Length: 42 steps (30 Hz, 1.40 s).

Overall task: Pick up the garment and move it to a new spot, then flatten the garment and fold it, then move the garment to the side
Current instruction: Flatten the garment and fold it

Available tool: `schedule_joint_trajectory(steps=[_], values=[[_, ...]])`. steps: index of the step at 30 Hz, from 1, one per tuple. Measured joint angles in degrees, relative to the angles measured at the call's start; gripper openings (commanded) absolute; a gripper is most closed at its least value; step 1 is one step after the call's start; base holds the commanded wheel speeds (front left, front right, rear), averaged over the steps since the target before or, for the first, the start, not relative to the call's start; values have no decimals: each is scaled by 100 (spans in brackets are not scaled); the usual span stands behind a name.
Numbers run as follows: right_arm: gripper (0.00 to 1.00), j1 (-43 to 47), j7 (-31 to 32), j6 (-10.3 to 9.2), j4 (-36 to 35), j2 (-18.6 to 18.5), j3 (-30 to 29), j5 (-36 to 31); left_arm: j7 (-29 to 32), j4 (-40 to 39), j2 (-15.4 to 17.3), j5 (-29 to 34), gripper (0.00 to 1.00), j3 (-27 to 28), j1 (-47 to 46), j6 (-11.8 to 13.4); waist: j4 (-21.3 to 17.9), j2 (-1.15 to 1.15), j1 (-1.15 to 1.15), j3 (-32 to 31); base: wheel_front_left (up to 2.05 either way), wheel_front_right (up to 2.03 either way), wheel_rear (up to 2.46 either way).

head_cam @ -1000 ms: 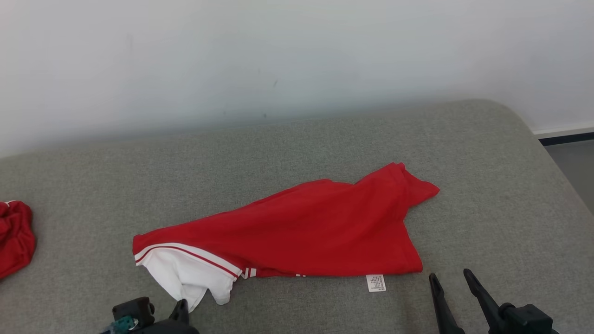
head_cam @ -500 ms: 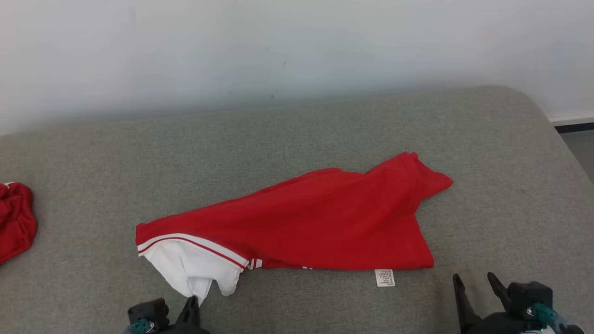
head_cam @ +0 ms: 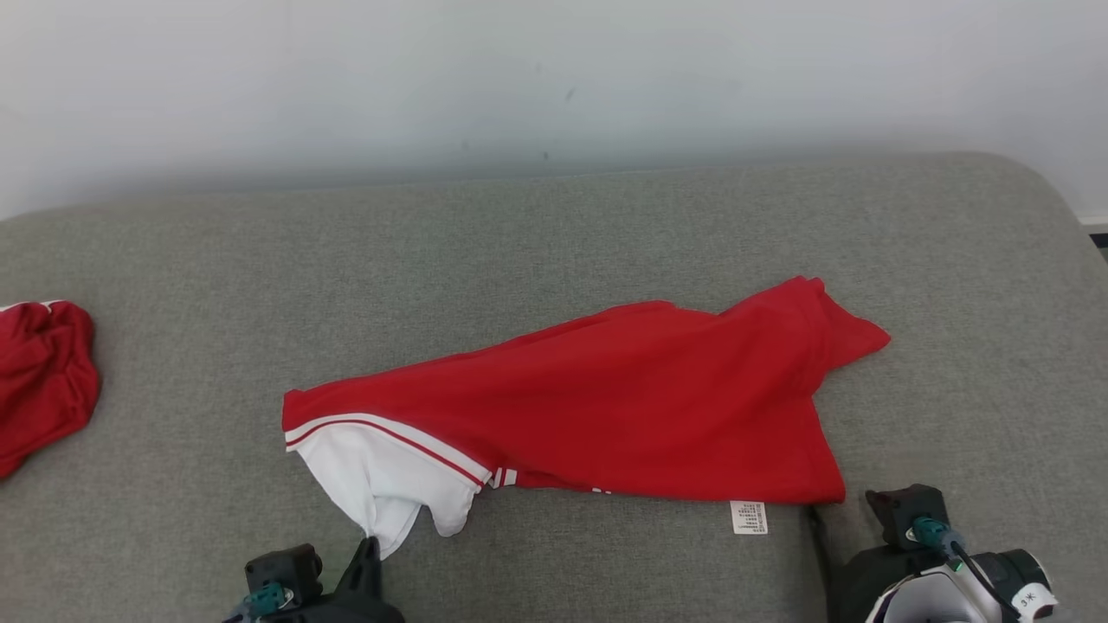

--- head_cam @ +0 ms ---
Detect red shorts with white stripe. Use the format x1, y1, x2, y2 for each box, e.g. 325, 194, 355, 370
0, 299, 101, 479

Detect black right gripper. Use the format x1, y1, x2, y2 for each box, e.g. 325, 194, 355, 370
807, 504, 920, 623

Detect right camera cable teal plug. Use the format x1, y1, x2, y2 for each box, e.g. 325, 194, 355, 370
909, 517, 1022, 623

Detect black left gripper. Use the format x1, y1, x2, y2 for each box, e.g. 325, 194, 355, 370
286, 536, 405, 623

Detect camera cable teal plug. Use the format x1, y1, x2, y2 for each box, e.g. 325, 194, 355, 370
909, 517, 1022, 623
227, 581, 293, 623

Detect red jersey with white sleeves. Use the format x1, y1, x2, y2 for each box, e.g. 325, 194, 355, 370
281, 275, 892, 562

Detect left camera cable teal plug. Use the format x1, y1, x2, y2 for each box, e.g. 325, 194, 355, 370
227, 581, 293, 623

